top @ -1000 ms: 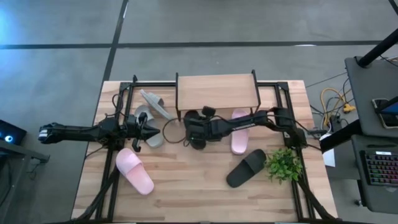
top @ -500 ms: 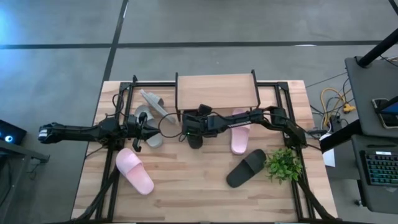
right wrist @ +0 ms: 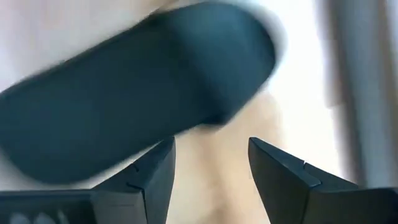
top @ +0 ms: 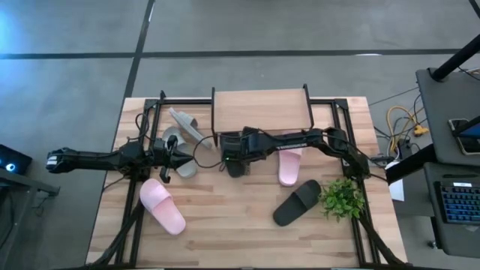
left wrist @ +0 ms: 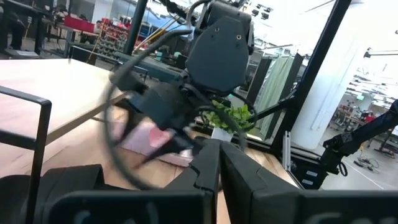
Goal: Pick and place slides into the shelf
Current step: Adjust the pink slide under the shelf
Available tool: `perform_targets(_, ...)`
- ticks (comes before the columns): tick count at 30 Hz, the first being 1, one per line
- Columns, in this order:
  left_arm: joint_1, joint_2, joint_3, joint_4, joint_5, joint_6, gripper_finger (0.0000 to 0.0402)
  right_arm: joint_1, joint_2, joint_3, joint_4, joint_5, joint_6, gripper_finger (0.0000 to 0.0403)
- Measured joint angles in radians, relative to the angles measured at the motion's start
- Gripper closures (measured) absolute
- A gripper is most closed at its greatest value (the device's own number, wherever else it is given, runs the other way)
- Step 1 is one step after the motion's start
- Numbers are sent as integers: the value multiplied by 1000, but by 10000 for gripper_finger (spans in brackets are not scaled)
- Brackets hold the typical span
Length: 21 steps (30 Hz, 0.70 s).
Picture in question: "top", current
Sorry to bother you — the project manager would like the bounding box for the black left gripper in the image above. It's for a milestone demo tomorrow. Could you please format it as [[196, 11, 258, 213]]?
[[151, 133, 195, 185]]

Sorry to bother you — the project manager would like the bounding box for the grey slide sandal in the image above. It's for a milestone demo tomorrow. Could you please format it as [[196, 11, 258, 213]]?
[[161, 125, 198, 179], [168, 106, 213, 150]]

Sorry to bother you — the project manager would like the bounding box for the pink slide sandal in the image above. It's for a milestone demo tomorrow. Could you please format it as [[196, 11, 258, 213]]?
[[277, 147, 303, 188], [139, 178, 187, 236]]

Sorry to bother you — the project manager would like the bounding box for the green artificial plant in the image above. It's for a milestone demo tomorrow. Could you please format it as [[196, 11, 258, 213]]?
[[318, 177, 367, 224]]

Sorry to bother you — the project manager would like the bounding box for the grey metal side stand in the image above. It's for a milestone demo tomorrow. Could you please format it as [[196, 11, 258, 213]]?
[[0, 167, 61, 270]]

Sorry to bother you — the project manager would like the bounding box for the black device with blue light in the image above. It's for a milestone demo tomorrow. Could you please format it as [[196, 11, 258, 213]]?
[[0, 143, 33, 176]]

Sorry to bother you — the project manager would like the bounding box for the white paper sheet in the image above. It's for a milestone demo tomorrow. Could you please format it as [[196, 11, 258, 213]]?
[[387, 160, 406, 203]]

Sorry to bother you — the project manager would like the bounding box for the black diagonal beam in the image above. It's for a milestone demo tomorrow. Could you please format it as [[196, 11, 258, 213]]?
[[385, 143, 438, 185]]

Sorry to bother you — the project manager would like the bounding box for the grey desk with phone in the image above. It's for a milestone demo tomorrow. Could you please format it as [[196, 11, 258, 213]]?
[[415, 67, 480, 167]]

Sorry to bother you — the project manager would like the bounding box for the grey desk with keyboard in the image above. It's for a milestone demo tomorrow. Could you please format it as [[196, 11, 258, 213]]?
[[422, 162, 480, 259]]

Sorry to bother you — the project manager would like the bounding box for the smartphone with dark screen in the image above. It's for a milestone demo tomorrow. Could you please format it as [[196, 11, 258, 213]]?
[[448, 118, 480, 156]]

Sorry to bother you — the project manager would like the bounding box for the backlit computer keyboard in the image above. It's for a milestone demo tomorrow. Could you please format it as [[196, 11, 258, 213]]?
[[434, 181, 480, 226]]

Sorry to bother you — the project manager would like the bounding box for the black diagonal pole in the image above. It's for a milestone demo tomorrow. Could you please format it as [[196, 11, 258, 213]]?
[[430, 33, 480, 83]]

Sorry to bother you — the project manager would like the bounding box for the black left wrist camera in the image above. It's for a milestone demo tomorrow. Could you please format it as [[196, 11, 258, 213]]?
[[151, 137, 169, 152]]

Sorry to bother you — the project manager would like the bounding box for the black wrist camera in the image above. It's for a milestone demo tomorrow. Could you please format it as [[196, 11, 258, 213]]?
[[241, 126, 263, 153], [151, 137, 169, 152]]

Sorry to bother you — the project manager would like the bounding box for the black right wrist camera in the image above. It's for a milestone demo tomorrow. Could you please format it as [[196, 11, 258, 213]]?
[[241, 126, 263, 153]]

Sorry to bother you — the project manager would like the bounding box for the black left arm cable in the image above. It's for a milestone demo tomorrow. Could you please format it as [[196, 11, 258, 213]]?
[[191, 133, 226, 170]]

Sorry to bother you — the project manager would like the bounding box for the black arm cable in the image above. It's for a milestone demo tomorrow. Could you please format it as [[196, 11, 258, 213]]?
[[191, 133, 226, 170], [258, 127, 323, 137]]

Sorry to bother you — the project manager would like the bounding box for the wooden shelf with black frame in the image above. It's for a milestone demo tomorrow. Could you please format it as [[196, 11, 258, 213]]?
[[210, 82, 315, 148]]

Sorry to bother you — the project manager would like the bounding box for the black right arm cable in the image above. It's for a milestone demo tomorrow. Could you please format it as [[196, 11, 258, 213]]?
[[258, 127, 323, 137]]

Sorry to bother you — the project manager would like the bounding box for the black aluminium table frame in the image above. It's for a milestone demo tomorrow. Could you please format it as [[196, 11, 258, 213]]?
[[88, 89, 410, 269]]

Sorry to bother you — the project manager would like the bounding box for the yellow cable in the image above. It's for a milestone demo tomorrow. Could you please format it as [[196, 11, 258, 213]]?
[[386, 105, 430, 155]]

